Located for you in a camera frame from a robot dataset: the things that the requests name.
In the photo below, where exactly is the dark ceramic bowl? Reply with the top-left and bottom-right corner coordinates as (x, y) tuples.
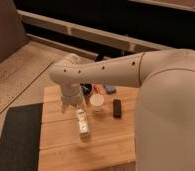
(81, 84), (92, 96)

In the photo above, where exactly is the red pepper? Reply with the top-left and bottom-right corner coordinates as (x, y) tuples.
(93, 85), (101, 94)

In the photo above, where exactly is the white paper cup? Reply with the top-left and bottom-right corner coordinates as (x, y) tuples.
(90, 93), (105, 112)

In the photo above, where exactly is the black floor mat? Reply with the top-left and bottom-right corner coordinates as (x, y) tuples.
(0, 103), (43, 171)

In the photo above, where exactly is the clear plastic bottle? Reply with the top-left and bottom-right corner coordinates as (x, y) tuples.
(76, 107), (90, 138)

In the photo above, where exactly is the black rectangular remote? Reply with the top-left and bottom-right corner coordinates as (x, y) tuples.
(113, 99), (122, 118)

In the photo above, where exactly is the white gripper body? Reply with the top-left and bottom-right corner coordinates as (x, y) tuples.
(60, 84), (84, 113)

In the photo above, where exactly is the grey sofa corner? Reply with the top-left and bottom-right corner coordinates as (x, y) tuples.
(0, 0), (28, 63)

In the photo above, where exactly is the blue sponge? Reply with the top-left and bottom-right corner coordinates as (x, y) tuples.
(104, 85), (116, 94)

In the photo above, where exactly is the white shelf rail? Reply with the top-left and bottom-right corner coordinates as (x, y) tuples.
(18, 10), (169, 52)

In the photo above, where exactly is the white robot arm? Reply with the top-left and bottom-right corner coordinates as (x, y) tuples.
(50, 49), (195, 171)

